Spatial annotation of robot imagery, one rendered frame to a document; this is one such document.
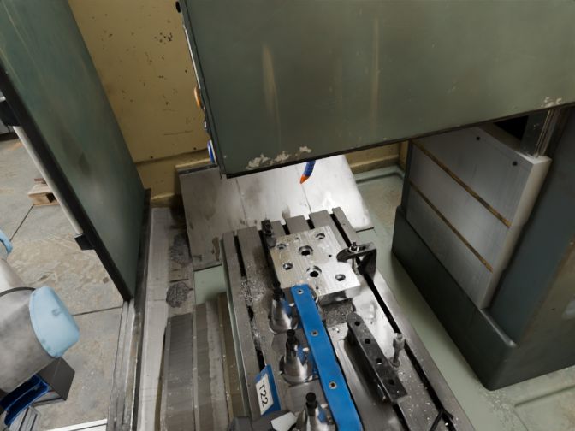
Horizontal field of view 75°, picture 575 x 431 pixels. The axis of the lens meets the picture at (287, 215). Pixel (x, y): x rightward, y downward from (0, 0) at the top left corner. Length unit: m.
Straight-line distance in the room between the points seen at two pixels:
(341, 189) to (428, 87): 1.43
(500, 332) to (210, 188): 1.41
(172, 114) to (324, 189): 0.83
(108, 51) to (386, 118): 1.47
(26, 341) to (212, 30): 0.55
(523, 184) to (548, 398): 0.82
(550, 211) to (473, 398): 0.69
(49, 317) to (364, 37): 0.63
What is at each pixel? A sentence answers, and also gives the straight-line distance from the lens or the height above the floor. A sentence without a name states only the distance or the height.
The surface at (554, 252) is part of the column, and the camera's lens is 1.03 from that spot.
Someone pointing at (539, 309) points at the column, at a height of 1.03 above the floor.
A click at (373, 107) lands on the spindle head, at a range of 0.54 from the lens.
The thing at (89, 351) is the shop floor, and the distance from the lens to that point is 2.59.
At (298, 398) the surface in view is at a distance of 0.72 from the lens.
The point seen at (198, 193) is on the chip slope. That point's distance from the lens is 1.97.
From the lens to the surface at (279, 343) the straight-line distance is 0.77.
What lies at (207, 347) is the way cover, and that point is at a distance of 1.39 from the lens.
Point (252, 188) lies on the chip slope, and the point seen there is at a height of 0.78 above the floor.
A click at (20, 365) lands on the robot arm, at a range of 0.75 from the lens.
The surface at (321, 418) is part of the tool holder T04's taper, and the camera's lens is 0.64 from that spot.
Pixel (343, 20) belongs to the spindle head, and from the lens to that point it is 0.49.
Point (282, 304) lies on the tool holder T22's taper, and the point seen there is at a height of 1.28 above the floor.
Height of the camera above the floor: 1.87
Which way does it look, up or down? 39 degrees down
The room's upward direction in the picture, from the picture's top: 7 degrees counter-clockwise
